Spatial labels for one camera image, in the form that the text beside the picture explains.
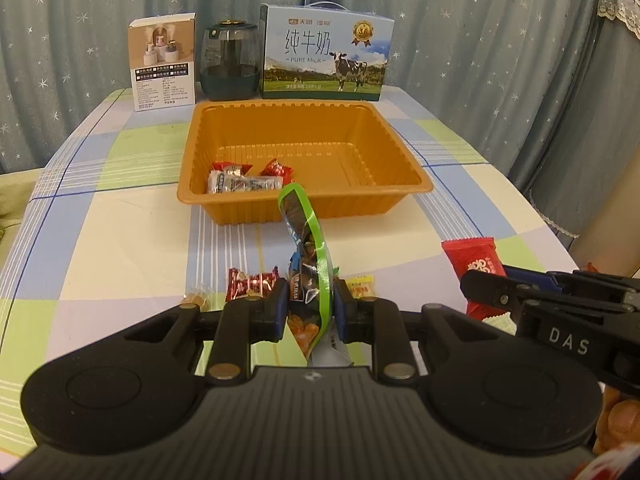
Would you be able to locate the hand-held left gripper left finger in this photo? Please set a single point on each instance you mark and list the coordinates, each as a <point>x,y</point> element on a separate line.
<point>282,320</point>

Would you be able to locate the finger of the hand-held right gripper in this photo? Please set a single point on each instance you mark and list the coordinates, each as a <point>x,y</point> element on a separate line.
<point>535,277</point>
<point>500,292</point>

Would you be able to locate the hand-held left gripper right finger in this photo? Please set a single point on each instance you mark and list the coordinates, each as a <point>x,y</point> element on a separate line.
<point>339,315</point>

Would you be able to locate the small yellow green packet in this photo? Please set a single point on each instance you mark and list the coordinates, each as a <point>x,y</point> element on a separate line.
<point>361,287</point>

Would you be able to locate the large red snack packet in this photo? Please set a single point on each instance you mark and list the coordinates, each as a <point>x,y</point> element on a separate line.
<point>470,260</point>

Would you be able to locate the red gold twisted candy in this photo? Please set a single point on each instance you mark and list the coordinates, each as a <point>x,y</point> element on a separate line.
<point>250,282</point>
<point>225,166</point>

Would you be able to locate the long green snack packet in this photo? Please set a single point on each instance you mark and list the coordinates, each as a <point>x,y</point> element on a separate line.
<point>305,240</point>

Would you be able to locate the grey black snack packet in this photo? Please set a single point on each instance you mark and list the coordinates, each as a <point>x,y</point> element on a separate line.
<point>240,182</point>

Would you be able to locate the small red white candy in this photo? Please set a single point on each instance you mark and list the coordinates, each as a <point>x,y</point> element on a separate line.
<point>275,169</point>

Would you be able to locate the orange plastic tray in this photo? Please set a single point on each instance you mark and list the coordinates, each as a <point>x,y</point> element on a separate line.
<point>325,130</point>

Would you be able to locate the person's right hand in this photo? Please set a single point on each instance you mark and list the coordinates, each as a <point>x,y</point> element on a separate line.
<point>622,420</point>

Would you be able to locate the blue lace-trimmed cover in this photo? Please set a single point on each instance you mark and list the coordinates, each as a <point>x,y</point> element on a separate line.
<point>615,135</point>

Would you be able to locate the checked pastel tablecloth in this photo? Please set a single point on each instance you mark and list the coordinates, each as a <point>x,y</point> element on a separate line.
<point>125,240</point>

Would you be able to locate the blue star curtain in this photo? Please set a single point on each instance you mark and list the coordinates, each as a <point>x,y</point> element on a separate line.
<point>75,35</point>
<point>475,60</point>

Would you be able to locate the dark green glass jar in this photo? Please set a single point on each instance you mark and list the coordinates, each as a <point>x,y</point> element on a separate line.
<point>230,60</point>

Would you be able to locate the blue milk carton box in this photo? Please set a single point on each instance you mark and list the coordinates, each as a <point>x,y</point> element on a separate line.
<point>325,50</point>

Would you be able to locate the small white product box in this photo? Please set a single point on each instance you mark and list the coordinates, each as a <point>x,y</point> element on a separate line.
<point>160,60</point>

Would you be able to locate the light green sofa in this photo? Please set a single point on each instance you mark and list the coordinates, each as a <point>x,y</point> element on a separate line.
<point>15,195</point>

